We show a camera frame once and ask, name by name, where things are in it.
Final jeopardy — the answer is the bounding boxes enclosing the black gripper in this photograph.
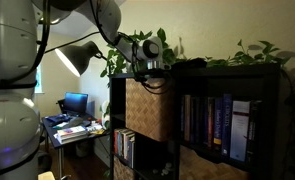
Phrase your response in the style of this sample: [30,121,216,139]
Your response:
[142,68,171,84]

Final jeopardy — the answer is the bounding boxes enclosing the large woven bamboo drawer basket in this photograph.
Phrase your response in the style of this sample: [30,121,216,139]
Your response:
[125,78,175,143]

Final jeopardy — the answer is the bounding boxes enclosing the black soft object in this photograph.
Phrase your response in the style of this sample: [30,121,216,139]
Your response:
[173,57,208,70]

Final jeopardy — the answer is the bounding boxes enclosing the white rounded object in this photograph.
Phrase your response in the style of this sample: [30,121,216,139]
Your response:
[101,99,112,130]

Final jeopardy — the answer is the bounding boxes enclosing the thin tan book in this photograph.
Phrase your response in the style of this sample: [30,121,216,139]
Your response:
[183,94,192,143]

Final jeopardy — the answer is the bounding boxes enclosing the dark hardcover book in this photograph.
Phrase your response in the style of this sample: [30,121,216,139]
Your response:
[190,96,203,145]

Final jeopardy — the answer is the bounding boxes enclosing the dark slim book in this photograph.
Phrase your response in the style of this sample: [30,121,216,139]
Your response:
[200,96,209,147]

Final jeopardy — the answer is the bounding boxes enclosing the brown-red book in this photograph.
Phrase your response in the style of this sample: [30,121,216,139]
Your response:
[206,97,216,149]

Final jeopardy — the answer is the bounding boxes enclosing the blue-grey book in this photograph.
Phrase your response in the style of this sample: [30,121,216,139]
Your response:
[117,129,126,160]

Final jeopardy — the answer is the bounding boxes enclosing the thin red book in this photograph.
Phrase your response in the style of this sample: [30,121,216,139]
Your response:
[113,128,120,155]

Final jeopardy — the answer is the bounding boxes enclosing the blue book with yellow label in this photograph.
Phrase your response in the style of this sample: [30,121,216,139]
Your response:
[213,97,224,152]

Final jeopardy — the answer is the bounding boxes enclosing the lower shelf books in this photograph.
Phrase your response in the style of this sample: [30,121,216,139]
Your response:
[126,133,137,169]

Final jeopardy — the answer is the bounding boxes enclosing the black cube bookshelf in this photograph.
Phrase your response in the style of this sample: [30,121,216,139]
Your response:
[108,63,283,180]

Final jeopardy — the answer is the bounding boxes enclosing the small desk clutter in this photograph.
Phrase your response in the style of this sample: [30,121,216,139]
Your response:
[86,120,106,136]

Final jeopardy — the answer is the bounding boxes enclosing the black laptop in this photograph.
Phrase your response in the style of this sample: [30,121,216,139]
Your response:
[63,91,90,118]

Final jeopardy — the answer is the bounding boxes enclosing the tall blue book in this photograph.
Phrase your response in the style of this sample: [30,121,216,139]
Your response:
[221,93,234,157]

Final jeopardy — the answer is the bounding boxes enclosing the white hardcover book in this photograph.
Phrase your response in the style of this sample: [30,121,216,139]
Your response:
[229,99,252,163]

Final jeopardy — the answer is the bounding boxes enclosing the stack of books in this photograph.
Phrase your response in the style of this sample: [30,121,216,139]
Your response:
[54,125,90,145]

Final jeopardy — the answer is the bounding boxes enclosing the pale waste bin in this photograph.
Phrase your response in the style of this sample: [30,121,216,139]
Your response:
[74,141,92,158]

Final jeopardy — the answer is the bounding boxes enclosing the small woven bamboo basket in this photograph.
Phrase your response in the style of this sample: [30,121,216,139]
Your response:
[178,145,251,180]

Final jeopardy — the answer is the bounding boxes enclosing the blue cloth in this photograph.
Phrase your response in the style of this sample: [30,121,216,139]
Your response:
[45,113,72,125]

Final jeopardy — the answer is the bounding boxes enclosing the black hardcover book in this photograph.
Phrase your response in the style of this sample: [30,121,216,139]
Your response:
[246,100,263,164]

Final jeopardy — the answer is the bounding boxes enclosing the green pothos plant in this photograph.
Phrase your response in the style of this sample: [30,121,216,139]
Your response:
[98,27,295,180]

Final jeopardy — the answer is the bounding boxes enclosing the bright window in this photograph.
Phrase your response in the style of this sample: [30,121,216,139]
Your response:
[34,63,43,95]

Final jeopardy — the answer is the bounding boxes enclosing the dark blue desk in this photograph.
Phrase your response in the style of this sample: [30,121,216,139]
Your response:
[41,114,111,180]

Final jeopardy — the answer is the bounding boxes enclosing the tan block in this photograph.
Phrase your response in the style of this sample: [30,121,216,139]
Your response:
[36,170,57,180]

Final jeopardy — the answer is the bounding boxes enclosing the thin black lamp cord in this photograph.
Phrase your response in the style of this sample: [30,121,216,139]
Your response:
[44,30,102,54]

